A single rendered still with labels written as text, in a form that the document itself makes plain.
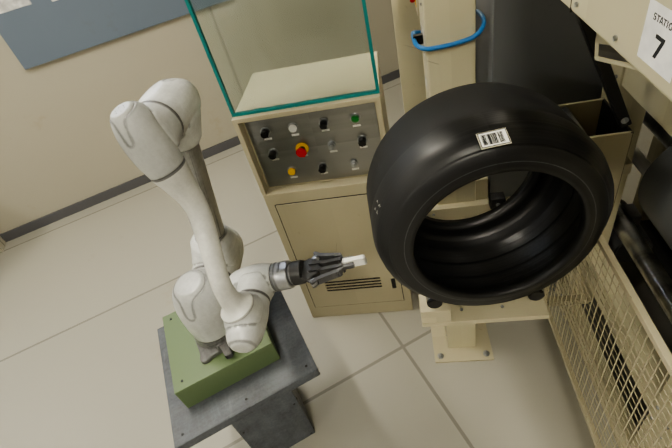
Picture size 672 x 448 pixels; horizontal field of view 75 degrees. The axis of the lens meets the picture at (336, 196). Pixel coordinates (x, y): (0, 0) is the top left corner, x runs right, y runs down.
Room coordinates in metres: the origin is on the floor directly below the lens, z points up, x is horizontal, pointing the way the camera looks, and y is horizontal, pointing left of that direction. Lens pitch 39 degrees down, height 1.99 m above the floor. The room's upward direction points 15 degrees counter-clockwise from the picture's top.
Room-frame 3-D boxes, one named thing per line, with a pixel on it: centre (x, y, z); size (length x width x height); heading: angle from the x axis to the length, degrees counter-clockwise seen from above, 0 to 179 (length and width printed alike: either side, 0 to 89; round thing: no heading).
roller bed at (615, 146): (1.02, -0.79, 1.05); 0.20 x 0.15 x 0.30; 167
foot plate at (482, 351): (1.14, -0.41, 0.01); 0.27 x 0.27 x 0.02; 77
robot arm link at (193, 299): (0.97, 0.51, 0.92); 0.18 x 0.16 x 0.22; 167
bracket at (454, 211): (1.06, -0.41, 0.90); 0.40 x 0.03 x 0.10; 77
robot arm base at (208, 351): (0.94, 0.51, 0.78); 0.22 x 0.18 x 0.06; 20
